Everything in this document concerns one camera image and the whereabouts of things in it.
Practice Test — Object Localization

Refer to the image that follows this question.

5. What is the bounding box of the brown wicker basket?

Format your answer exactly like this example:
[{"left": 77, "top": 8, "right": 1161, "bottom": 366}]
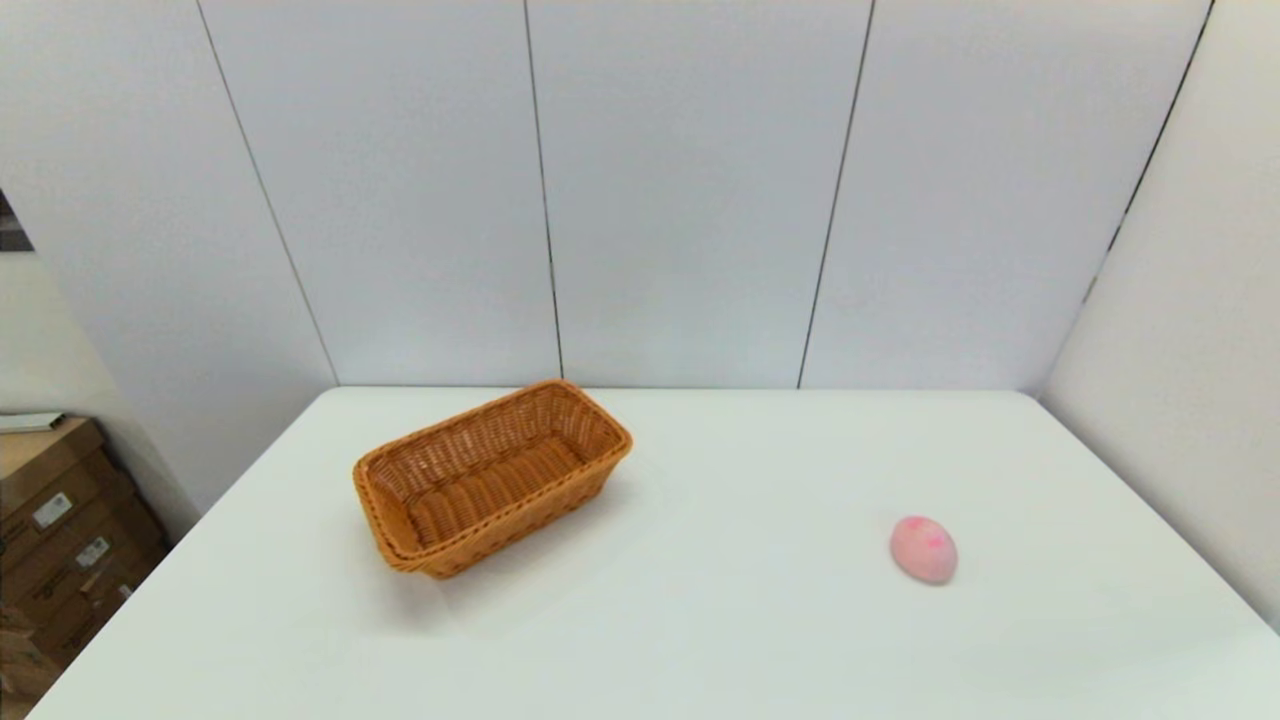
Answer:
[{"left": 352, "top": 378, "right": 634, "bottom": 580}]

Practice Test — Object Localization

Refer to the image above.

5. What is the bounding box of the pink peach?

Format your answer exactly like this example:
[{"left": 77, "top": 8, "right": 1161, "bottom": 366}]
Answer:
[{"left": 889, "top": 515, "right": 959, "bottom": 586}]

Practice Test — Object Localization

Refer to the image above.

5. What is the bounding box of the cardboard box with white label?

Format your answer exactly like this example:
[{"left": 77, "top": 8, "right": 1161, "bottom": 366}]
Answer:
[{"left": 0, "top": 488, "right": 168, "bottom": 626}]

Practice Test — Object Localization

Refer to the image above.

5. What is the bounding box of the cardboard box under white sheet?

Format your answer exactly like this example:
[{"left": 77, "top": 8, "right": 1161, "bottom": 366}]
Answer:
[{"left": 0, "top": 417, "right": 129, "bottom": 546}]

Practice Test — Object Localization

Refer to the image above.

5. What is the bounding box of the low cardboard box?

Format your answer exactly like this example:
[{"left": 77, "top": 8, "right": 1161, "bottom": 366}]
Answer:
[{"left": 0, "top": 575, "right": 136, "bottom": 720}]

